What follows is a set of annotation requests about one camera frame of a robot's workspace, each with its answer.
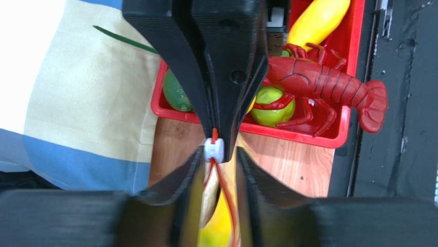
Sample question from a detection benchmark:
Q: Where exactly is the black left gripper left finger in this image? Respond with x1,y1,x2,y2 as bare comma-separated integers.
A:
1,147,204,246

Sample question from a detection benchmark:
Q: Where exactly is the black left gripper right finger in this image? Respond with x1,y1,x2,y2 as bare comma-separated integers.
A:
236,147,437,246

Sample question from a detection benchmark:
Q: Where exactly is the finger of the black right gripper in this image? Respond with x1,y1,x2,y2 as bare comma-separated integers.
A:
191,1,268,162
122,0,215,138

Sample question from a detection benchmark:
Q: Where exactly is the clear orange zip top bag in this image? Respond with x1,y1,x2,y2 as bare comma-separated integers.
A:
196,128,242,247

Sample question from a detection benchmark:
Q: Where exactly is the yellow toy banana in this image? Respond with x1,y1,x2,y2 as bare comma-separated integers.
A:
197,192,239,247

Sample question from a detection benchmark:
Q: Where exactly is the dark green toy vegetable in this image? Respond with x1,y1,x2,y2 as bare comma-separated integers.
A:
162,69,193,112

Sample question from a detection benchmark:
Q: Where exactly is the yellow toy squash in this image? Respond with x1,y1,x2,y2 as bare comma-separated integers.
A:
286,0,351,51

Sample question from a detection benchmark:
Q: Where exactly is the red toy lobster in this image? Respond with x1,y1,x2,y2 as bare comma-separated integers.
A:
264,43,389,137

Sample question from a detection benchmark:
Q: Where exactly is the small green toy lime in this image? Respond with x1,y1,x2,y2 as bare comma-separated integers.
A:
249,86,296,128

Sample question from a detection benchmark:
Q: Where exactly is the red plastic tray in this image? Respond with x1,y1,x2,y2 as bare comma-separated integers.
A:
150,0,366,149

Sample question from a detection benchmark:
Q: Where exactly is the blue beige checkered pillow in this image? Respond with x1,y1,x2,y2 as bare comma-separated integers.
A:
1,0,160,194

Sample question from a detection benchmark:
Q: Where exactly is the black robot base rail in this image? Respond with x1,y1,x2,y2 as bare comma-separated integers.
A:
328,1,437,203

